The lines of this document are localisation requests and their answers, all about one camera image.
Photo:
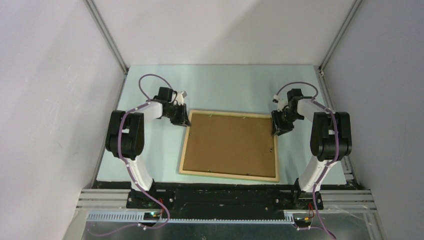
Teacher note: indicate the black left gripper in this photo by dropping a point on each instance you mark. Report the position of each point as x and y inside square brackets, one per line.
[183, 120]

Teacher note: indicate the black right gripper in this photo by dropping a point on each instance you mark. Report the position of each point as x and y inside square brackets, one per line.
[278, 127]

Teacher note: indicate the brown cardboard backing board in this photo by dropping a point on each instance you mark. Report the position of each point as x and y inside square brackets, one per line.
[230, 145]

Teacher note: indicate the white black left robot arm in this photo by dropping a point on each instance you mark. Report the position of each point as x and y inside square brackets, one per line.
[125, 137]

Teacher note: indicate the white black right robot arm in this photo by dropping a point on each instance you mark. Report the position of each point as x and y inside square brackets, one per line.
[330, 139]

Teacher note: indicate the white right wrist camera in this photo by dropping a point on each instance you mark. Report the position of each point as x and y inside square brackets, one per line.
[281, 104]

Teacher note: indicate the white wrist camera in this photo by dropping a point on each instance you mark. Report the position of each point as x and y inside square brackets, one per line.
[281, 104]
[179, 98]

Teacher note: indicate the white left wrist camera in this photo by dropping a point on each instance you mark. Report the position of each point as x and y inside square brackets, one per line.
[179, 98]

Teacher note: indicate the grey slotted cable duct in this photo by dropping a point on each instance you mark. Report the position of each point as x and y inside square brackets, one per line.
[145, 217]

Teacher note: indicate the right aluminium corner post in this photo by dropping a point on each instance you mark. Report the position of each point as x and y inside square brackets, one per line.
[356, 4]

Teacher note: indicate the aluminium corner post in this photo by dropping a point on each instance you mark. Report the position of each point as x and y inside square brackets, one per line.
[356, 4]
[106, 34]

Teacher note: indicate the aluminium front rail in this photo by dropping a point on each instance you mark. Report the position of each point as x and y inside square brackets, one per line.
[183, 200]

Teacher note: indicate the left aluminium corner post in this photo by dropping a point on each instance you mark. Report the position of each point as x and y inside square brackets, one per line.
[106, 34]

